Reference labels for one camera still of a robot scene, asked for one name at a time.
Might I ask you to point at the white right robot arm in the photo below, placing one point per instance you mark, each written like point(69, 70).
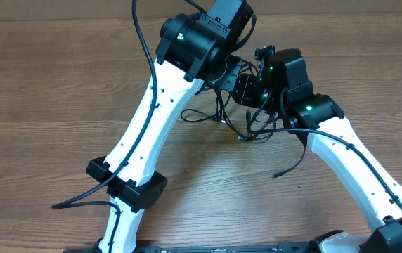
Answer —
point(282, 87)

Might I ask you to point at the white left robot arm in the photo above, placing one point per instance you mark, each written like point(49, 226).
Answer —
point(194, 51)

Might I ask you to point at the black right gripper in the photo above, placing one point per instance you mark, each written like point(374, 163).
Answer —
point(247, 86)

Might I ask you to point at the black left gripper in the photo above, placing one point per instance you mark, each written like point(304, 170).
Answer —
point(228, 82)

